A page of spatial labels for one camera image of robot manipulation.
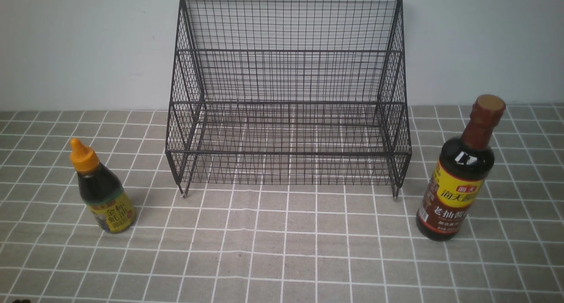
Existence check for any large dark soy sauce bottle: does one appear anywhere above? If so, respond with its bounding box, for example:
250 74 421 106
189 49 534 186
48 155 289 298
416 94 506 241

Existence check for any small orange-capped sauce bottle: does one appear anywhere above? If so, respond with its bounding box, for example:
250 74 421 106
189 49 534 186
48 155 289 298
69 138 136 233

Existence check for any grey checked tablecloth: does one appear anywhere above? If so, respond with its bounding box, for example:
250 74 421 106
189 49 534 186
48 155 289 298
0 103 564 303

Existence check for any black wire mesh rack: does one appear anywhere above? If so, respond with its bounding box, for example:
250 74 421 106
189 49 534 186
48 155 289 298
165 0 412 197

